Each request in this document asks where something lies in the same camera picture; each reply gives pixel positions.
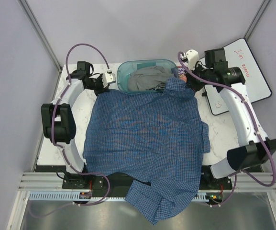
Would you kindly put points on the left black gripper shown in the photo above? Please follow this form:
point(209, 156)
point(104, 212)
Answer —
point(102, 89)

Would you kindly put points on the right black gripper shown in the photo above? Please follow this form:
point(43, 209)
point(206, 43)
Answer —
point(191, 84)

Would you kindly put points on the blue checkered long sleeve shirt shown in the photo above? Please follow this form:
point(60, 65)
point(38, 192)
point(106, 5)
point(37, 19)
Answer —
point(158, 139)

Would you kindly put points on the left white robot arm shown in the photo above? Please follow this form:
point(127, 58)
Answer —
point(57, 118)

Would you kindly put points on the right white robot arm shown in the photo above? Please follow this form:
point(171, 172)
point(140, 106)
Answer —
point(255, 147)

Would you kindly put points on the Roald Dahl book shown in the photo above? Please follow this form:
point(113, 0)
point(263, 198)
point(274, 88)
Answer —
point(180, 73)

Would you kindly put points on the small whiteboard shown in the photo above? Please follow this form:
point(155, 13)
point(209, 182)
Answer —
point(216, 103)

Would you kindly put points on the grey shirt in bin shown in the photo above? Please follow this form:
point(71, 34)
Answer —
point(153, 78)

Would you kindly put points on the teal plastic bin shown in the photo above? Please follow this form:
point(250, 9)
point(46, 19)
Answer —
point(127, 68)

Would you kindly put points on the whiteboard with red writing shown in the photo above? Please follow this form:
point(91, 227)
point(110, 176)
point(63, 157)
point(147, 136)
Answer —
point(238, 54)

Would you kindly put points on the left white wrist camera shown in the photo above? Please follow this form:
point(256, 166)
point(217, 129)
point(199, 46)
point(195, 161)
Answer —
point(108, 78)

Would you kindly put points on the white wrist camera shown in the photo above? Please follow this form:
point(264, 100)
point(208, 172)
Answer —
point(108, 78)
point(191, 57)

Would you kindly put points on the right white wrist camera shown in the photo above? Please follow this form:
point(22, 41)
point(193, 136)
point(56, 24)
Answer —
point(191, 57)

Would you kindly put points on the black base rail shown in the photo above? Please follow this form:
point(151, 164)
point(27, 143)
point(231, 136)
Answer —
point(120, 183)

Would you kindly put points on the white slotted cable duct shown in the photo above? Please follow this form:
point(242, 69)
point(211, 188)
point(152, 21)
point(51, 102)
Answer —
point(84, 196)

